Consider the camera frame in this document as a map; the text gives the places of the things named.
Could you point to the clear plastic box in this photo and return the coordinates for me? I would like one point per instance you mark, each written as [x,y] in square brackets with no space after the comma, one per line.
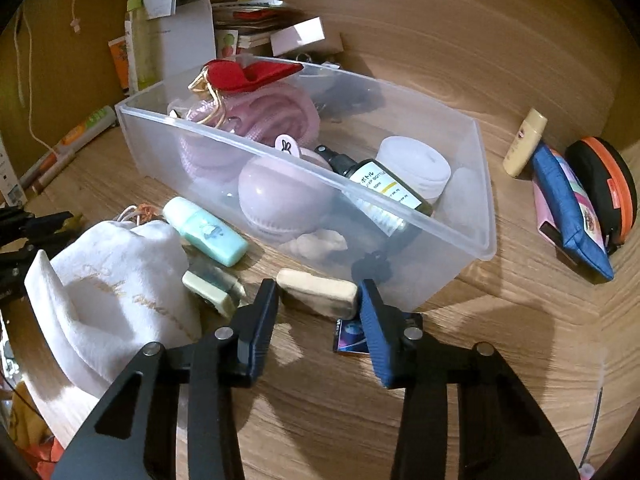
[465,185]

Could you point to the orange booklet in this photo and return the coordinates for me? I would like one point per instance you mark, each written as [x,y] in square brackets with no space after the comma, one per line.
[119,65]

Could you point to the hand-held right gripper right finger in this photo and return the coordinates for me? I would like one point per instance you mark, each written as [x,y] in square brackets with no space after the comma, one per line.
[377,340]

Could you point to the stack of booklets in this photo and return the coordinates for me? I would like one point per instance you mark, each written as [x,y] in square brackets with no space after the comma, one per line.
[250,15]

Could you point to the white printed box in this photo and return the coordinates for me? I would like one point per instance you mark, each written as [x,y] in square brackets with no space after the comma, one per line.
[7,175]

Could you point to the black clip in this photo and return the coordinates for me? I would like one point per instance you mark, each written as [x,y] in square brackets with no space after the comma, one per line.
[375,260]

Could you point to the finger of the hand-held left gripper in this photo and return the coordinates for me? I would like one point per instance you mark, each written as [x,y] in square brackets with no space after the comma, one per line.
[15,265]
[45,224]

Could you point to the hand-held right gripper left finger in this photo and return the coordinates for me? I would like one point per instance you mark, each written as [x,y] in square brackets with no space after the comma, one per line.
[260,340]

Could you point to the person's orange clothing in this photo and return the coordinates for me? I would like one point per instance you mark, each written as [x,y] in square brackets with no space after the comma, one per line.
[30,430]

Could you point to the orange green tube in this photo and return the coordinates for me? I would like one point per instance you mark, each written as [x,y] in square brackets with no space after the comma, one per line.
[80,135]

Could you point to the wooden desktop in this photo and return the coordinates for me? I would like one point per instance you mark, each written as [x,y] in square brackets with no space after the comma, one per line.
[500,360]

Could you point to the beige eraser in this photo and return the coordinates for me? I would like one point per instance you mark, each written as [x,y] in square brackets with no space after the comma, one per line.
[315,292]

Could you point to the white velvet pouch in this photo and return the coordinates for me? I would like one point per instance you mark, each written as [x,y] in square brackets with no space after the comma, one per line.
[115,290]

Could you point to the blue zip pouch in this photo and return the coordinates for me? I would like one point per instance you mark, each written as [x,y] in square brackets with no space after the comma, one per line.
[570,210]

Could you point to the small white carton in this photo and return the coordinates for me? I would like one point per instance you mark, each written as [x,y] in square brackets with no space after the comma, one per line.
[297,35]

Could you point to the fruit print carton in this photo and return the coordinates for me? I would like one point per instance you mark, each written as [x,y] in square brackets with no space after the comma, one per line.
[227,42]

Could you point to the pink knit pouch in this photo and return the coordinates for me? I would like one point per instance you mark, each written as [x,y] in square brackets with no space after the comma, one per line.
[280,110]

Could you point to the cream tube bottle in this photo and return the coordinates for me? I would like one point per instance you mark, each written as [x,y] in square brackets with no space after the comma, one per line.
[525,142]

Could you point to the pink round case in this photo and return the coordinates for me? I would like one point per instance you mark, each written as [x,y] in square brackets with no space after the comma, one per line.
[280,195]

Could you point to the mint green small bottle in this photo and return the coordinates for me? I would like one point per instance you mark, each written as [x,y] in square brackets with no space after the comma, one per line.
[205,230]

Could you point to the orange white tube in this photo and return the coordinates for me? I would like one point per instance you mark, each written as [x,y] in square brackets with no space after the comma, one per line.
[50,171]

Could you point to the black binder clips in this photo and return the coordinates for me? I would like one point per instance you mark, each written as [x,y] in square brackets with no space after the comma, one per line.
[320,60]

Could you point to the white rabbit tag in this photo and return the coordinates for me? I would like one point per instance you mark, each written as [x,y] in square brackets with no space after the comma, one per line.
[287,146]

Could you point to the beige shell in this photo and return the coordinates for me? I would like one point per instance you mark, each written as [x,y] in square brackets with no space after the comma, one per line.
[315,245]

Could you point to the white frosted jar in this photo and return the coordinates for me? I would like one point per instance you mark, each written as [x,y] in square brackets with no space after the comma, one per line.
[415,165]

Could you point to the dark glossy card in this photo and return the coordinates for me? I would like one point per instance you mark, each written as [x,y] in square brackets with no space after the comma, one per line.
[350,340]

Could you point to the black orange round case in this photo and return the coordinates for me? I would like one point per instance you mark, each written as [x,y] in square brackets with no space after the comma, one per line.
[607,180]

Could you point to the dark spray bottle white label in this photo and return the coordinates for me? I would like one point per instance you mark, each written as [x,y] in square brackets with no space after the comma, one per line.
[380,185]

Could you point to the thin clear plastic strip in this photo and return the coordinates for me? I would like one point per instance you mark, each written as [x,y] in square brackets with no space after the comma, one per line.
[595,410]

